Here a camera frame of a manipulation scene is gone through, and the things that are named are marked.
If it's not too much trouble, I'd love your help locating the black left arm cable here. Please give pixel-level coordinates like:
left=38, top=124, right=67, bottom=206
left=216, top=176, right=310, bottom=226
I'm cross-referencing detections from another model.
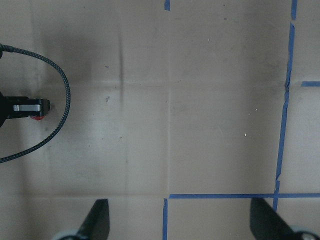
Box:
left=0, top=43, right=72, bottom=164

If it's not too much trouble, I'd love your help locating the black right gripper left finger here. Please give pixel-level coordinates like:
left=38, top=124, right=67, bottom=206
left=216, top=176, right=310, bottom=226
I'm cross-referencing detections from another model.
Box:
left=75, top=199, right=110, bottom=240

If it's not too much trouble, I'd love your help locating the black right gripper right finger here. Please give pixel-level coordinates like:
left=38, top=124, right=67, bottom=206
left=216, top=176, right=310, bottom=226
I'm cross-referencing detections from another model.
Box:
left=249, top=197, right=302, bottom=240

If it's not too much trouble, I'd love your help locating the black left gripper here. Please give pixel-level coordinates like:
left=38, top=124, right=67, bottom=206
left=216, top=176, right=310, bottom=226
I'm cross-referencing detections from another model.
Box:
left=0, top=93, right=51, bottom=127

